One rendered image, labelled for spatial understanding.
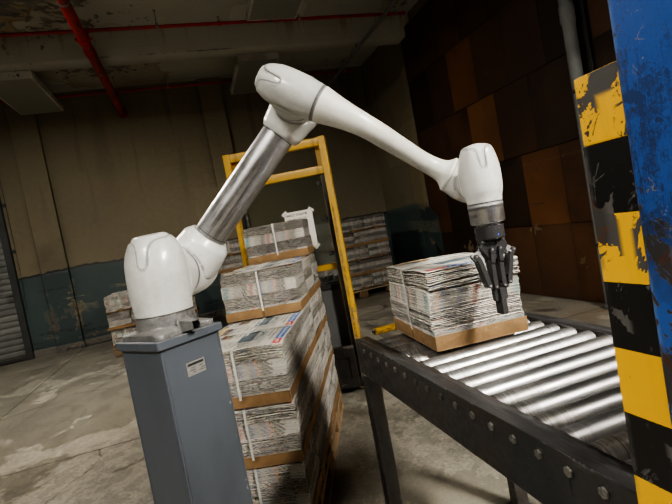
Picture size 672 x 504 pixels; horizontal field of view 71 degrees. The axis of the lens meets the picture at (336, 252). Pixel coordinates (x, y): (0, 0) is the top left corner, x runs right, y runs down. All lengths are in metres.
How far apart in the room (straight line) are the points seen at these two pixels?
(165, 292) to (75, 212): 7.74
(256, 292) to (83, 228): 6.82
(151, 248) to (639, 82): 1.16
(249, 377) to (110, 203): 7.31
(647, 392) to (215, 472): 1.18
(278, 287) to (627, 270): 2.02
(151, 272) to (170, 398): 0.32
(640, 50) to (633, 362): 0.21
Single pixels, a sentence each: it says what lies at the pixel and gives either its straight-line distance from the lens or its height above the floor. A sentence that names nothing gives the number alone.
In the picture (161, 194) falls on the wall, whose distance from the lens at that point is 8.86.
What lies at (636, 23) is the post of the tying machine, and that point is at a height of 1.29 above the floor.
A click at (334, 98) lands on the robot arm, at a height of 1.53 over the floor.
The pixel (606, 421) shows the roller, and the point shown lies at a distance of 0.96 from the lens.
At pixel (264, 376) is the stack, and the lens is 1.81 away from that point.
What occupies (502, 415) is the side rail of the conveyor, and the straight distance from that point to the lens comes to 0.98.
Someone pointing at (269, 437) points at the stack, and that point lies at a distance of 1.89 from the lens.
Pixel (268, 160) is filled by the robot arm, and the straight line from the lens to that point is 1.45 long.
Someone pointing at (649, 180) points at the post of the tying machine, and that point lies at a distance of 0.35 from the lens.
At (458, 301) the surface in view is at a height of 0.93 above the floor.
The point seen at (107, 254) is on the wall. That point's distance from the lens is 8.90.
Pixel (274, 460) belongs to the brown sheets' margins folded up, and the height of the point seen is 0.39.
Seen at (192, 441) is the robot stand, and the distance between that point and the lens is 1.36.
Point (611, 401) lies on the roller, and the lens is 1.05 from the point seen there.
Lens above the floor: 1.20
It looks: 3 degrees down
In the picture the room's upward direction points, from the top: 11 degrees counter-clockwise
